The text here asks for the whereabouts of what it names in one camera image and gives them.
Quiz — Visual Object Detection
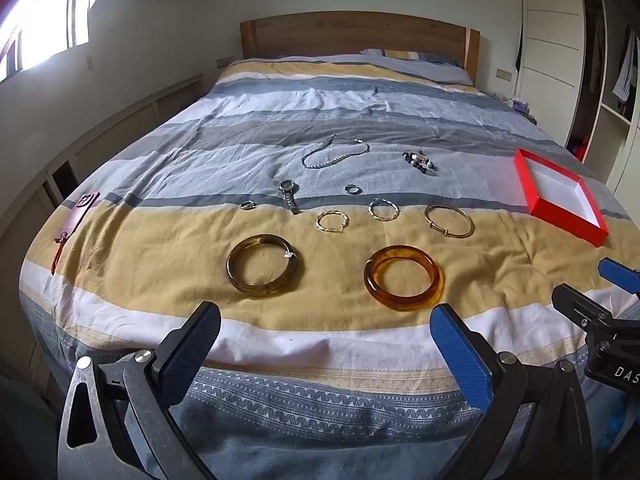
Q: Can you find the white wardrobe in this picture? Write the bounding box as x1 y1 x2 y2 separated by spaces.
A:
515 0 640 201

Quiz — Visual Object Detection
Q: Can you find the red pouch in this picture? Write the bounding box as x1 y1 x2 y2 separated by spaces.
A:
51 191 101 276

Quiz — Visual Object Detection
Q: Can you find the silver pearl necklace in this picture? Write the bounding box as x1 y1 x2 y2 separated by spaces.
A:
301 135 371 170

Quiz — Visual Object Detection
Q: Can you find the low wooden wall cabinet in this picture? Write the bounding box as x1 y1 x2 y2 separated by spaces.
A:
0 74 203 241

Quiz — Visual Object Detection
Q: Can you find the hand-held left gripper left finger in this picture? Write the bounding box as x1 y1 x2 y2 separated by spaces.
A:
56 301 222 480

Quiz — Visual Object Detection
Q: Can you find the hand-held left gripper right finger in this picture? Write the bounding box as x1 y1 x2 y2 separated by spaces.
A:
430 302 594 480

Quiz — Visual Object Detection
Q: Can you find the gold metal bangle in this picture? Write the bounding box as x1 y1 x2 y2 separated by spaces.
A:
424 204 475 239

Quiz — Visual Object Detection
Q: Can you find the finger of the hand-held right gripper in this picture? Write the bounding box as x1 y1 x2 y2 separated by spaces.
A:
551 283 640 337
598 257 640 296

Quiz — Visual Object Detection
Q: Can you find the hanging light garment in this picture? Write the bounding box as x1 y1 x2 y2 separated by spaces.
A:
612 30 638 103

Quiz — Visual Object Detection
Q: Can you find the gold chain bracelet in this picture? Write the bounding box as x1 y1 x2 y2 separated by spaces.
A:
315 211 350 233

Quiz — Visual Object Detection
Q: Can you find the grey striped pillow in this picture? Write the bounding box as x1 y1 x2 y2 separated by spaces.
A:
360 49 473 86

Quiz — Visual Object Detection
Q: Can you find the red jewelry box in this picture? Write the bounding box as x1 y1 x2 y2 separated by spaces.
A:
514 148 610 248

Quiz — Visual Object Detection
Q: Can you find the olive green bangle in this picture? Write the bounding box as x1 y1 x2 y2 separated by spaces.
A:
226 234 304 297

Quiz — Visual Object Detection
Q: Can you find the bright window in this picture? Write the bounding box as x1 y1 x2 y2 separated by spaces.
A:
0 0 126 83

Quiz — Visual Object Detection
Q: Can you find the silver twisted bracelet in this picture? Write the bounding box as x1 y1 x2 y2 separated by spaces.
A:
367 198 401 222

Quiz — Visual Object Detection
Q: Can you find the dark beaded bracelet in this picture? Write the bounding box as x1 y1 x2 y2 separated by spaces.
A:
401 149 440 177

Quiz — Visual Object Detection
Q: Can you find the amber bangle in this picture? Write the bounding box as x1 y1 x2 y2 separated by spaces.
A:
363 245 444 312

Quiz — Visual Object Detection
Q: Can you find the wooden bed headboard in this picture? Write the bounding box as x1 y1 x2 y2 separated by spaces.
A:
240 11 481 83

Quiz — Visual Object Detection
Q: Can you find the silver wrist watch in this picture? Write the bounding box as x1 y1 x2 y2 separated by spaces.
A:
278 180 301 215

